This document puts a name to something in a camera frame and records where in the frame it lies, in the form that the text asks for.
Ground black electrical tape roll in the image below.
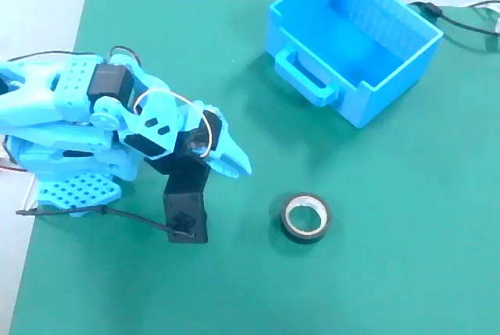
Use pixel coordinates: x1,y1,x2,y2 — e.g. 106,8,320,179
279,192,333,246

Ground white cable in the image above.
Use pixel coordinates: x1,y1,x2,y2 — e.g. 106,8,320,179
466,0,500,35

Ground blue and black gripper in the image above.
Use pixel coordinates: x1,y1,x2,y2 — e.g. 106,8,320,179
175,102,253,179

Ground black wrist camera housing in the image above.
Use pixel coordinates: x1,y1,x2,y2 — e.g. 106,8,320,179
145,154,212,244

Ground red and white servo wires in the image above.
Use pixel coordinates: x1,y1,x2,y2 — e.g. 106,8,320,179
0,137,38,211

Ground blue plastic box with handle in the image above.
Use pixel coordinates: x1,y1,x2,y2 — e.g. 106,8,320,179
267,0,445,130

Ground black cable with inline switch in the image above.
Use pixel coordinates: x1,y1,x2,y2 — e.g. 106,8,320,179
408,1,500,55

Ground green cutting mat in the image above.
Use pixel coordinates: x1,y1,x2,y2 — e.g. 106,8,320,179
7,0,500,335

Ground white servo wire loop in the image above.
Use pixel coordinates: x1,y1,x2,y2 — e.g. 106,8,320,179
132,88,214,156

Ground black camera cable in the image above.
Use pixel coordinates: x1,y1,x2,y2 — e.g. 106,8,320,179
15,205,195,239

